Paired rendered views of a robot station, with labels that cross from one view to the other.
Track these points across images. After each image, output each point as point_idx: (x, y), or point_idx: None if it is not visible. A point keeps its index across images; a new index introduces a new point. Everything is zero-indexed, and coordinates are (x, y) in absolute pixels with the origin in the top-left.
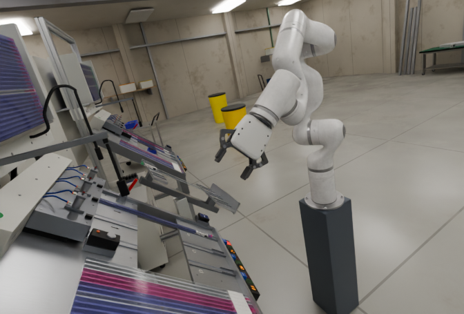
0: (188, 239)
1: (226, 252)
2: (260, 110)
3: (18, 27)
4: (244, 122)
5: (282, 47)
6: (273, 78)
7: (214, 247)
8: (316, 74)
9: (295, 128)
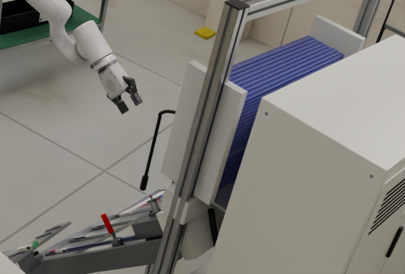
0: (91, 241)
1: (71, 237)
2: (115, 56)
3: (187, 66)
4: (122, 68)
5: (65, 1)
6: (96, 29)
7: (69, 245)
8: None
9: None
